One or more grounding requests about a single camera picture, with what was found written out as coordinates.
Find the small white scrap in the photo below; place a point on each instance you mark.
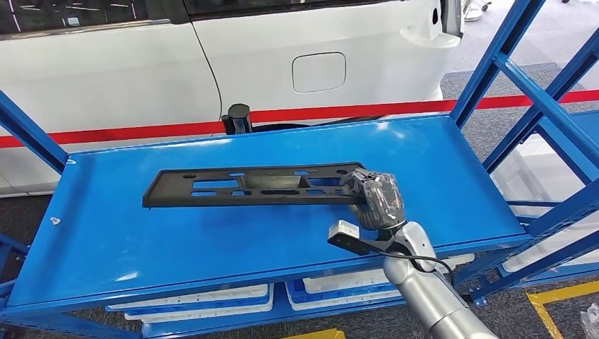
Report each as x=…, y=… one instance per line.
x=55, y=221

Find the black stanchion post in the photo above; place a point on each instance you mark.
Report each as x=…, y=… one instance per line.
x=237, y=120

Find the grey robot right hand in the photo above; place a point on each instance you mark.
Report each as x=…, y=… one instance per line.
x=381, y=201

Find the blue metal shelf rack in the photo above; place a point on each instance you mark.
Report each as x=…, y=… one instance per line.
x=140, y=262
x=590, y=126
x=9, y=244

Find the black plastic panel part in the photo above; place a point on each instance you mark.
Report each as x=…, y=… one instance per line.
x=187, y=200

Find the large white plastic crate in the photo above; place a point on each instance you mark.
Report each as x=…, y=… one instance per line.
x=538, y=259
x=524, y=170

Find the white car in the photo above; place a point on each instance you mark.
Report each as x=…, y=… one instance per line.
x=117, y=70

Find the clear plastic bag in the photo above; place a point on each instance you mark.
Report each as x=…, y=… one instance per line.
x=592, y=323

